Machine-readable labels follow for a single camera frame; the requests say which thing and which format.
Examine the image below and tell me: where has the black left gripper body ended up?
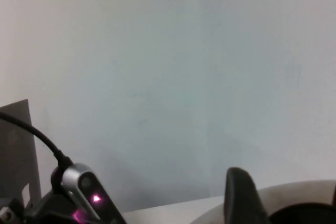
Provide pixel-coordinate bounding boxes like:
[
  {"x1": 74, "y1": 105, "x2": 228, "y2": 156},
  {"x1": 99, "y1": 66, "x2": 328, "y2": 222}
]
[{"x1": 23, "y1": 190, "x2": 87, "y2": 224}]

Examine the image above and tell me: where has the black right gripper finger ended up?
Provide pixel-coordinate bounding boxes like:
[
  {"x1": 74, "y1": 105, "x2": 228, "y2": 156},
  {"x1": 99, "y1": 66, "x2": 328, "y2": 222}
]
[{"x1": 224, "y1": 167, "x2": 271, "y2": 224}]

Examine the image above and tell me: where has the stainless steel pot lid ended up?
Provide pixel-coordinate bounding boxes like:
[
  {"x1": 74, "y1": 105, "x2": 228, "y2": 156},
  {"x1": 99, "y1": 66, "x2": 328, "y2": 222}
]
[{"x1": 188, "y1": 179, "x2": 336, "y2": 224}]

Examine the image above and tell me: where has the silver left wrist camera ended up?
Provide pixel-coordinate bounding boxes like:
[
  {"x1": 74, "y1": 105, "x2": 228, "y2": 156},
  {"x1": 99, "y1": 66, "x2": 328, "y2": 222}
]
[{"x1": 50, "y1": 163, "x2": 127, "y2": 224}]

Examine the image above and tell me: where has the black camera cable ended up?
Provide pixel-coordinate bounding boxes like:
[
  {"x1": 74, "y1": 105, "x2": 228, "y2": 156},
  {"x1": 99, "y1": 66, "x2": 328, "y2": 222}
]
[{"x1": 0, "y1": 110, "x2": 74, "y2": 167}]

